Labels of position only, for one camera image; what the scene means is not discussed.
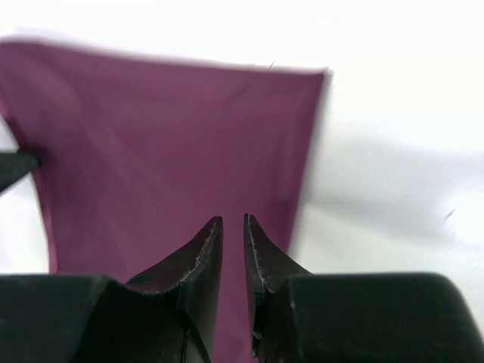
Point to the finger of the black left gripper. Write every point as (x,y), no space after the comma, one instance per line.
(15,165)

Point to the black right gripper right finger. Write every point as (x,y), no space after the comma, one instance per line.
(297,316)

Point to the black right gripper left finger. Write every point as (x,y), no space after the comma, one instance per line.
(164,314)

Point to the purple cloth napkin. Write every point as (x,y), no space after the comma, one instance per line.
(138,155)

